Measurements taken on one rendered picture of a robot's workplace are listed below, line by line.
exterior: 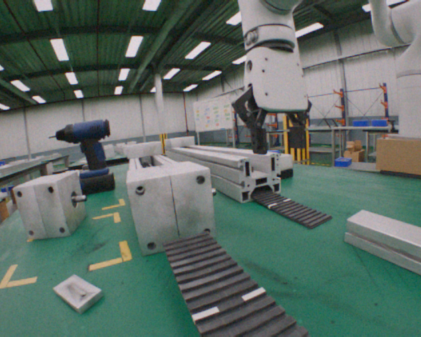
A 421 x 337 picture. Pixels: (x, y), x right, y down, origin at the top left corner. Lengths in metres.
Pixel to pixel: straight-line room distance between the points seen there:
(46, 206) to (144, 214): 0.20
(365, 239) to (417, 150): 0.44
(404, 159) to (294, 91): 0.44
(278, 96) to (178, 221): 0.22
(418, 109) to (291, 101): 0.47
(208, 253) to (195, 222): 0.08
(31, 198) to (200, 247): 0.29
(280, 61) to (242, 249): 0.27
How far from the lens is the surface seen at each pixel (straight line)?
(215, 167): 0.46
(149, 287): 0.22
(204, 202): 0.25
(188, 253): 0.19
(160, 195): 0.24
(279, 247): 0.25
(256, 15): 0.35
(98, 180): 0.64
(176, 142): 0.91
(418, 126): 0.71
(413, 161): 0.67
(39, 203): 0.39
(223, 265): 0.17
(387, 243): 0.25
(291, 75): 0.34
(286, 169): 0.55
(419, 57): 0.74
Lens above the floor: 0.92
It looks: 10 degrees down
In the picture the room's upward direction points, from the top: 6 degrees counter-clockwise
